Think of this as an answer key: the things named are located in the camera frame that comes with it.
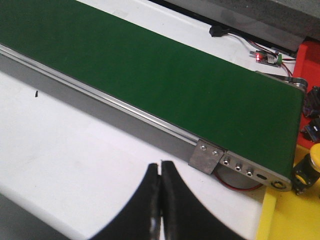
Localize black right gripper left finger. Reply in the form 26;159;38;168
92;163;161;240

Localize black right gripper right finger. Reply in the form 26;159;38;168
160;160;243;240

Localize yellow mushroom push button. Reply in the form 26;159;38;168
291;143;320;195

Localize yellow plastic bin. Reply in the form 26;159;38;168
254;143;320;240

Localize green conveyor belt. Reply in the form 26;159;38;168
0;0;304;177

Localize push button black base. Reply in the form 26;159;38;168
302;86;320;118

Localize black motor driver board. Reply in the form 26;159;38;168
249;50;283;67

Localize red plastic bin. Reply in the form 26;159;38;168
293;41;320;149

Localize steel conveyor support bracket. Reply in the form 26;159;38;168
188;139;225;175

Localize thin red black wires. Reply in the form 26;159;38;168
226;32;297;77

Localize black cable connector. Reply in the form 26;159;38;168
209;25;230;37

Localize aluminium conveyor frame rail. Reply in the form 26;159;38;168
0;45;293;192

